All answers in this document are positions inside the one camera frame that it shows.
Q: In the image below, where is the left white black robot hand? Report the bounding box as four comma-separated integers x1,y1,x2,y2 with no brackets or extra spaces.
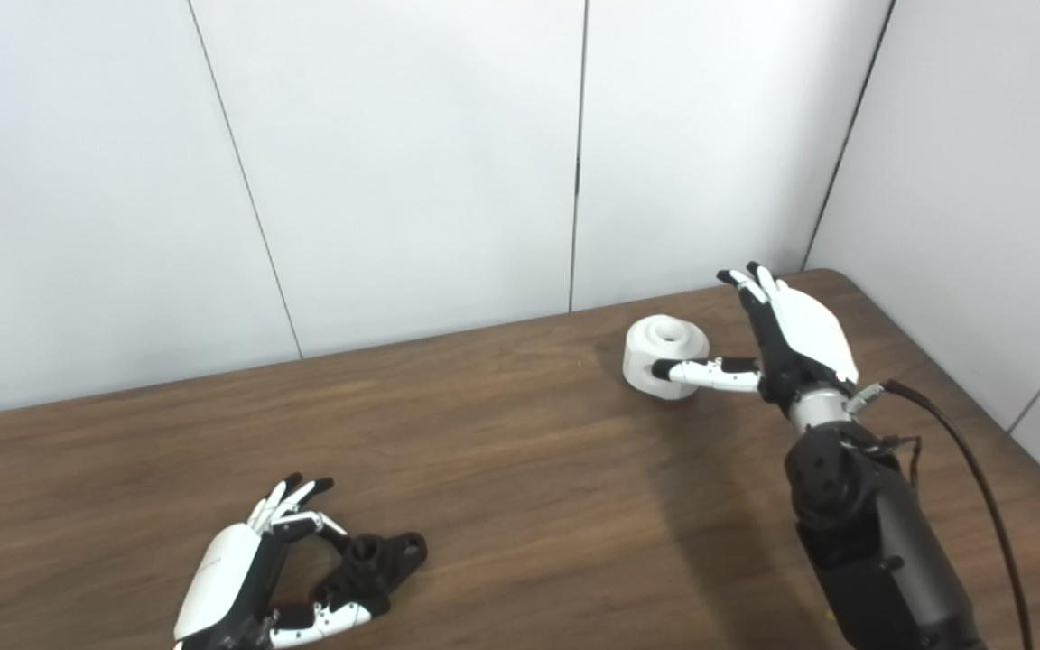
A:
172,472,375,650

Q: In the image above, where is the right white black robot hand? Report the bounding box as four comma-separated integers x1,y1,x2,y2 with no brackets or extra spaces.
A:
651,262,860,407

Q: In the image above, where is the round white plastic piece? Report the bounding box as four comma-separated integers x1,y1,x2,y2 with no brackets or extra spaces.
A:
622,314,711,401

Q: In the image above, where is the black plastic holder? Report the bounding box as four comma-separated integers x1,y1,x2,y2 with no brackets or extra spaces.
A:
314,532,428,619

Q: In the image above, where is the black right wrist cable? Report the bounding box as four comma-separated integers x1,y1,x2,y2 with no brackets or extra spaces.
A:
881,379,1034,650

